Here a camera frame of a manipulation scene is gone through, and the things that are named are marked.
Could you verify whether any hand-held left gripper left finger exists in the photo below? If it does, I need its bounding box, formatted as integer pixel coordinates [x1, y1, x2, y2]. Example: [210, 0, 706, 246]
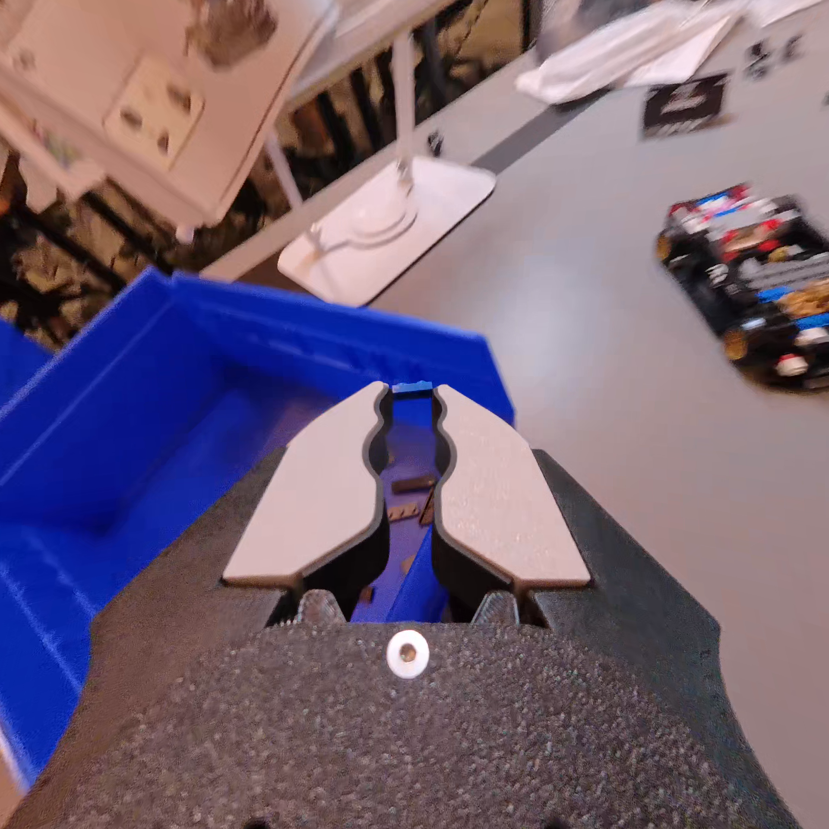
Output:
[221, 381, 391, 620]

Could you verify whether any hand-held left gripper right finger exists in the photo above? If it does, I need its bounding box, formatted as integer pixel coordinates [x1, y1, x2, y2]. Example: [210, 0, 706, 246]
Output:
[431, 384, 593, 613]

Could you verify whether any pile of dark lego pieces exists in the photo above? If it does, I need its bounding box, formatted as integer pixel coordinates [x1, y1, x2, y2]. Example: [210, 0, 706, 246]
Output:
[359, 447, 444, 603]

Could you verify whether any black lego car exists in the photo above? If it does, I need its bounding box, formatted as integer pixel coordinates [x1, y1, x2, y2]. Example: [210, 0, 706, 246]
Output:
[655, 183, 829, 392]

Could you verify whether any lego instruction booklet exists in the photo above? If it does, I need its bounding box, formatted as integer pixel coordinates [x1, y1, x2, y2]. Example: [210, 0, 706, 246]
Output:
[0, 0, 344, 228]

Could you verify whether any black printed lego panel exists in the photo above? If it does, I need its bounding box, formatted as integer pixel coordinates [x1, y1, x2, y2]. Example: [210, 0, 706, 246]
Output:
[640, 73, 733, 140]

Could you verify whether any white booklet stand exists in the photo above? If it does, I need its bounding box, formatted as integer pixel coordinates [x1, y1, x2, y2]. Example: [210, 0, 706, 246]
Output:
[175, 0, 498, 308]

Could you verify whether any white paper bag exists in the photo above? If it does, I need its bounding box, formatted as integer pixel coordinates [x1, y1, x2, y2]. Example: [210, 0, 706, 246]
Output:
[515, 0, 752, 104]

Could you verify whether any white printed sheet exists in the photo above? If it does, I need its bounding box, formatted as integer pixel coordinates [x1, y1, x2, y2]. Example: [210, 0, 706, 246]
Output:
[745, 0, 829, 30]

